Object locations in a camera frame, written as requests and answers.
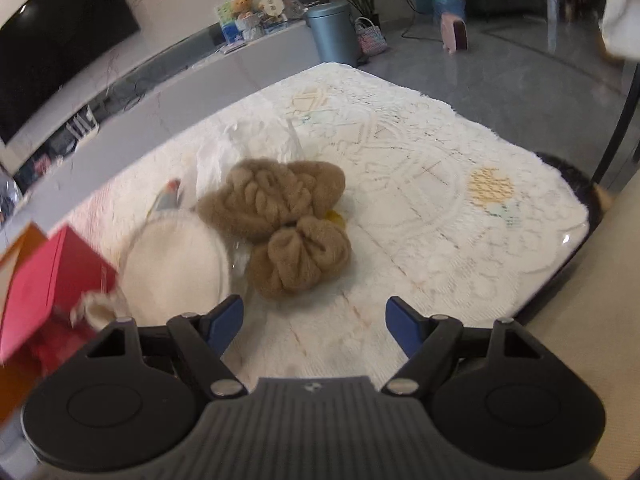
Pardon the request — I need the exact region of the red box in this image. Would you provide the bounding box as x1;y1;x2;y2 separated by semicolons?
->
0;225;121;377

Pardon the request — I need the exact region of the white plastic bag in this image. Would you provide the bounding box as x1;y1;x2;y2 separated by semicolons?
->
195;120;307;211

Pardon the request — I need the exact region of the cream fluffy cloth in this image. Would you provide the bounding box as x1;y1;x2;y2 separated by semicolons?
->
70;289;132;332

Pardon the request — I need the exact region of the orange box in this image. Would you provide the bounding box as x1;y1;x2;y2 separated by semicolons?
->
0;222;51;426

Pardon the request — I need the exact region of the white tall bottle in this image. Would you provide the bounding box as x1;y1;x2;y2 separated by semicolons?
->
546;0;562;54

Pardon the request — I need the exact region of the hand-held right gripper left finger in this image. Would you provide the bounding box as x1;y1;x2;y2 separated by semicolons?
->
87;294;248;401

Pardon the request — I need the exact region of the cream plush toy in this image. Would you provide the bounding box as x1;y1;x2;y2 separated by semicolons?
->
257;0;286;24

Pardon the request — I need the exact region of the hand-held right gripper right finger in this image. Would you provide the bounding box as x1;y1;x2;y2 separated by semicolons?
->
381;296;543;397

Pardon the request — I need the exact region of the black television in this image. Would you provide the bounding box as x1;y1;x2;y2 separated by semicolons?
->
0;0;141;147

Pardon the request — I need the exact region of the woven basket bag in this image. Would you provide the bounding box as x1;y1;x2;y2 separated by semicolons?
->
354;16;390;57

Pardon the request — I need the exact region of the large brown fluffy towel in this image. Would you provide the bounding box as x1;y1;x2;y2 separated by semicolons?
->
196;158;347;240

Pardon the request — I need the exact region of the small brown fluffy towel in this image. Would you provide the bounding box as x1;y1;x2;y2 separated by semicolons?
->
248;217;352;301

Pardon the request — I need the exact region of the black furry item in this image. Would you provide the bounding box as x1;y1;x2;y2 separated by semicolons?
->
535;151;614;227

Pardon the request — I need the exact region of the white lace tablecloth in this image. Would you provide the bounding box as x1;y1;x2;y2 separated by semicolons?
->
0;62;591;386

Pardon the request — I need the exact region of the white cloth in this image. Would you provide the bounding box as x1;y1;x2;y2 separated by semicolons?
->
599;0;640;63

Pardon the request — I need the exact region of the colourful snack packet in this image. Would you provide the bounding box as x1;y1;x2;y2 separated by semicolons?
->
146;177;184;222

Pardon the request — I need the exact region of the grey television cabinet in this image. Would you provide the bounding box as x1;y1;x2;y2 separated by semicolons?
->
0;19;322;226

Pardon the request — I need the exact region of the black metal leg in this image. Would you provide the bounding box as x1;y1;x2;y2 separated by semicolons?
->
590;62;640;184

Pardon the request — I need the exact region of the blue-grey trash can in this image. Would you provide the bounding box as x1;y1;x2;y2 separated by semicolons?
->
306;2;360;67

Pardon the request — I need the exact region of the pink heater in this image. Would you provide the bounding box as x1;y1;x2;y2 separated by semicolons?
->
440;12;471;55

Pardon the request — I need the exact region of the cream round plush pad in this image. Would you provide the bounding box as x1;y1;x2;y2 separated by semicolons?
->
117;207;232;328

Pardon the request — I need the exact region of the blue box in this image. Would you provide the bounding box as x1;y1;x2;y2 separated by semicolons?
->
220;20;247;46

